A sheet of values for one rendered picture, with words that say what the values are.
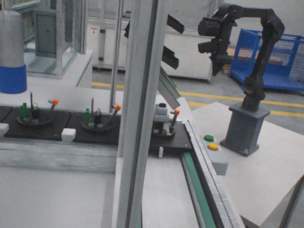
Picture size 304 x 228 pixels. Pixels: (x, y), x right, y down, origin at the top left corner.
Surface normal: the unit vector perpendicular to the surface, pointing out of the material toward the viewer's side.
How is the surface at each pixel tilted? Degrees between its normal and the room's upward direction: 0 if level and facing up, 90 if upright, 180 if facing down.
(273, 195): 0
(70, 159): 90
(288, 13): 90
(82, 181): 0
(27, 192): 0
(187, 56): 90
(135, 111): 90
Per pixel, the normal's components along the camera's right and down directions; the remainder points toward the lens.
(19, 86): 0.79, 0.34
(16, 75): 0.61, 0.39
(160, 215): 0.13, -0.91
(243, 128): -0.67, 0.22
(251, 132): 0.05, 0.41
